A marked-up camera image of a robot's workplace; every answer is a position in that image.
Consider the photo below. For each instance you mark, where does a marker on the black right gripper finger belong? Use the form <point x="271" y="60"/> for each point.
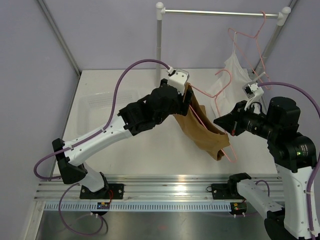
<point x="231" y="129"/>
<point x="228" y="121"/>

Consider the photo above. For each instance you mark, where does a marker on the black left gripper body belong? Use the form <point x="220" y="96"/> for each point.
<point x="179" y="107"/>

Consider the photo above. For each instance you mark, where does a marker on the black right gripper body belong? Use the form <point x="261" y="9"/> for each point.
<point x="246" y="118"/>

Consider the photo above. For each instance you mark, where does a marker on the brown tank top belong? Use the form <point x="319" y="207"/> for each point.
<point x="199" y="129"/>

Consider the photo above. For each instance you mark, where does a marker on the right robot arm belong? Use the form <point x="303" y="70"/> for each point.
<point x="295" y="158"/>

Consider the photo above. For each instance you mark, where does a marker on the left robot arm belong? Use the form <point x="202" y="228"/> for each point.
<point x="137" y="117"/>

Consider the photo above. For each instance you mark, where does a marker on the white tank top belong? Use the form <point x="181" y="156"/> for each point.
<point x="228" y="89"/>

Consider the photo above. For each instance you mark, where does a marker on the white plastic basket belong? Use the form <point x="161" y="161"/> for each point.
<point x="94" y="110"/>

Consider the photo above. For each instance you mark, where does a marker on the white clothes rack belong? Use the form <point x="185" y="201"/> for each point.
<point x="161" y="11"/>

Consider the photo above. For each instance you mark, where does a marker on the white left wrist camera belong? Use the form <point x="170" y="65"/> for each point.
<point x="178" y="79"/>

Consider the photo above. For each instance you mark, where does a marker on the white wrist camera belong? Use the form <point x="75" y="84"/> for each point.
<point x="178" y="79"/>
<point x="253" y="93"/>

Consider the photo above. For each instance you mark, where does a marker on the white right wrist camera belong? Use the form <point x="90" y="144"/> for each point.
<point x="253" y="93"/>

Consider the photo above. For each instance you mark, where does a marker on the right aluminium frame post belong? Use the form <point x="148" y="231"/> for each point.
<point x="260" y="69"/>

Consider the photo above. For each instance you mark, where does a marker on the aluminium frame post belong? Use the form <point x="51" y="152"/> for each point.
<point x="59" y="37"/>
<point x="260" y="69"/>

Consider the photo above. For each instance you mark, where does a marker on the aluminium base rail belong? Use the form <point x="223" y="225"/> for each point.
<point x="158" y="188"/>

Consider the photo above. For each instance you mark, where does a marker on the white slotted cable duct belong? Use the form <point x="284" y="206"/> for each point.
<point x="140" y="206"/>

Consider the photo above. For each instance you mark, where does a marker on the left aluminium frame post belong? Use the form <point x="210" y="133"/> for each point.
<point x="59" y="37"/>

